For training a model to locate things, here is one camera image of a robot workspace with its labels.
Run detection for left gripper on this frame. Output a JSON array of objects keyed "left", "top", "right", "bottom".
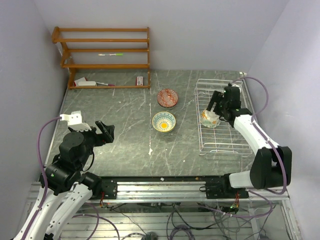
[{"left": 68, "top": 119, "right": 114, "bottom": 168}]

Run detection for orange flower bowl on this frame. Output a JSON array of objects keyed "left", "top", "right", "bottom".
[{"left": 200, "top": 109, "right": 221, "bottom": 129}]

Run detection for blue yellow patterned bowl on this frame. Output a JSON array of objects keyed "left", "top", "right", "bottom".
[{"left": 151, "top": 111, "right": 177, "bottom": 133}]

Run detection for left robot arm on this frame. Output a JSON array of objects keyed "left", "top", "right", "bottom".
[{"left": 15, "top": 121, "right": 115, "bottom": 240}]

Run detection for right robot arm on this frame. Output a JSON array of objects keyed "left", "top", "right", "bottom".
[{"left": 205, "top": 84, "right": 292, "bottom": 198}]

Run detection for wooden shelf rack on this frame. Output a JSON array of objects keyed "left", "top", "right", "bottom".
[{"left": 51, "top": 26, "right": 152, "bottom": 90}]

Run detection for pink white pen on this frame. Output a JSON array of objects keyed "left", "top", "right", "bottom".
[{"left": 96, "top": 82, "right": 115, "bottom": 87}]

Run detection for red patterned bowl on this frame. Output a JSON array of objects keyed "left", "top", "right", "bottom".
[{"left": 157, "top": 88, "right": 179, "bottom": 109}]

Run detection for small red white box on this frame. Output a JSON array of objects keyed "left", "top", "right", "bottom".
[{"left": 135, "top": 76, "right": 144, "bottom": 86}]

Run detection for green white pen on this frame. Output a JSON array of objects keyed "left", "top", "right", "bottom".
[{"left": 98, "top": 53, "right": 124, "bottom": 57}]

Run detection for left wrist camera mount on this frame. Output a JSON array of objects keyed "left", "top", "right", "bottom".
[{"left": 60, "top": 110, "right": 92, "bottom": 132}]

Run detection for white wire dish rack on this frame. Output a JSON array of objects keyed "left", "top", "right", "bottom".
[{"left": 194, "top": 78, "right": 253, "bottom": 158}]

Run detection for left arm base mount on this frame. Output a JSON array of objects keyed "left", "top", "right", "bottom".
[{"left": 101, "top": 179, "right": 118, "bottom": 200}]

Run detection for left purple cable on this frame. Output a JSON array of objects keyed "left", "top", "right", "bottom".
[{"left": 14, "top": 116, "right": 66, "bottom": 240}]

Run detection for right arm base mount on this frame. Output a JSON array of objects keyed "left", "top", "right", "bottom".
[{"left": 199, "top": 173, "right": 249, "bottom": 200}]

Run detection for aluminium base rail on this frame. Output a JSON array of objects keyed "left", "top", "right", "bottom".
[{"left": 27, "top": 180, "right": 291, "bottom": 203}]

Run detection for cable bundle under table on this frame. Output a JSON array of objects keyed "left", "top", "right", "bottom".
[{"left": 62, "top": 199, "right": 281, "bottom": 240}]

